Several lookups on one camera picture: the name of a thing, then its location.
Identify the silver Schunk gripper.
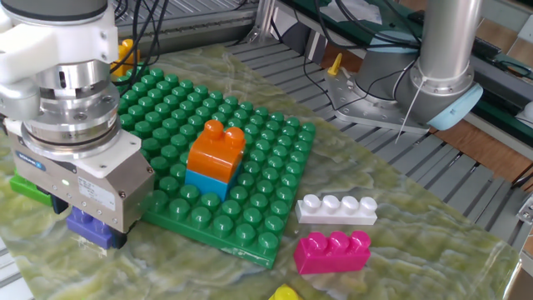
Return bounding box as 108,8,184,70
6,127,156,250

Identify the violet two-stud block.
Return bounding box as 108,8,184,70
66,206,117,250

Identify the light blue four-stud block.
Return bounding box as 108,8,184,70
183,162,243,203

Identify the orange large block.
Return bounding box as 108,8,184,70
186,119,247,184

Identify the light green two-stud block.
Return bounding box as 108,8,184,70
8,172,54,208

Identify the yellow two-stud block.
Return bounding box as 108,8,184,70
110,38,142,78

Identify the green studded baseplate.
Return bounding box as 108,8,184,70
115,62,317,271

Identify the yellow-green one-stud block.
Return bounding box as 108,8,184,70
268,283,303,300

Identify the white four-stud block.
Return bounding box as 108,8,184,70
294,193,379,227

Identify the pink three-stud block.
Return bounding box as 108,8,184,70
293,230,372,276

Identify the small yellow object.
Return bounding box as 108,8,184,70
326,52,344,77

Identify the white zip tie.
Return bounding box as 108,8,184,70
394,77,426,145

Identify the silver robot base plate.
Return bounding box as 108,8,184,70
324,68,431,135

